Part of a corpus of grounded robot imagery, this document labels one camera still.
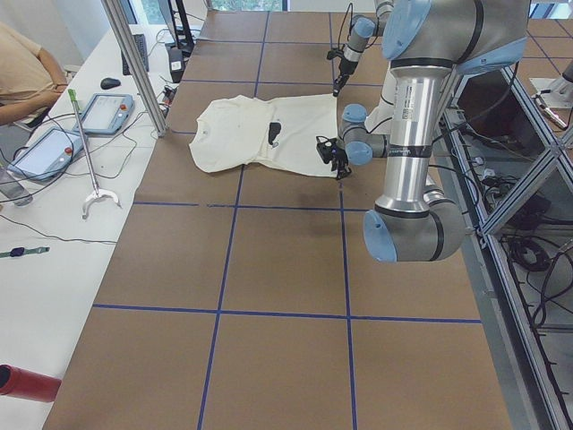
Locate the far teach pendant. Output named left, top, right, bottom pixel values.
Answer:
left=77, top=93, right=134, bottom=135

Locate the clear water bottle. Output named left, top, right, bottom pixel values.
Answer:
left=0, top=167, right=33, bottom=206

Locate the black box with label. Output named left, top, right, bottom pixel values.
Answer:
left=167, top=47, right=185, bottom=83

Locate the near teach pendant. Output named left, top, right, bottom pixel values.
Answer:
left=7, top=127, right=83, bottom=182

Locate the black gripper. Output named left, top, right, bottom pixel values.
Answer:
left=316, top=136, right=352, bottom=180
left=327, top=47, right=358, bottom=97

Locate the grabber stick tool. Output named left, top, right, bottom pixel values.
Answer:
left=67, top=89, right=122, bottom=220

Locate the aluminium frame post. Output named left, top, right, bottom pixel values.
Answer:
left=101, top=0, right=167, bottom=137

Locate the green strap wristwatch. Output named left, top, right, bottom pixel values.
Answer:
left=0, top=246, right=50, bottom=258

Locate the teach pendant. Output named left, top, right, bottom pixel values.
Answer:
left=7, top=127, right=83, bottom=182
left=77, top=93, right=134, bottom=135

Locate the person in beige shirt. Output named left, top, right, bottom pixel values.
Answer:
left=1, top=23, right=68, bottom=125

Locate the black keyboard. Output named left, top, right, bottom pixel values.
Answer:
left=121, top=33, right=149, bottom=76

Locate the red bottle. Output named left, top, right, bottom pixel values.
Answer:
left=1, top=365, right=62, bottom=402

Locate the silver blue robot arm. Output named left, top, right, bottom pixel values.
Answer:
left=326, top=1, right=395, bottom=97
left=316, top=1, right=530, bottom=262

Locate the black computer mouse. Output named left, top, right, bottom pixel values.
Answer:
left=100, top=77, right=122, bottom=90

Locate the cream long-sleeve cat shirt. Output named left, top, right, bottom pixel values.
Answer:
left=189, top=94, right=338, bottom=177

